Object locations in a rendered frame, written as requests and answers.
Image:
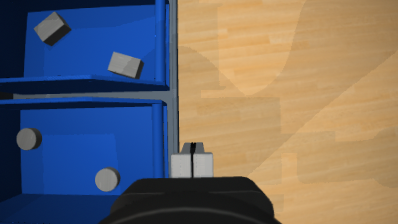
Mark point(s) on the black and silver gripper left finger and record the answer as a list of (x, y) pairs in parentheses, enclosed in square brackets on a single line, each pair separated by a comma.
[(182, 163)]

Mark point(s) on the grey metal disc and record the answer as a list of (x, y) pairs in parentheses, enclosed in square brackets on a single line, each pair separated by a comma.
[(29, 138), (107, 179)]

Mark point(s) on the blue open-front bin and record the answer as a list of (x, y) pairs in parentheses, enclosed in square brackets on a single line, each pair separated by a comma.
[(137, 28), (55, 183)]

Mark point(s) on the dark grey metal shelf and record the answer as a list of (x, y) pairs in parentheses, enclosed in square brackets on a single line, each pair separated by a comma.
[(172, 107)]

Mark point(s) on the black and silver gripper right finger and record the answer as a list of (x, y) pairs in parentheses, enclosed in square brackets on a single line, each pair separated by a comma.
[(202, 161)]

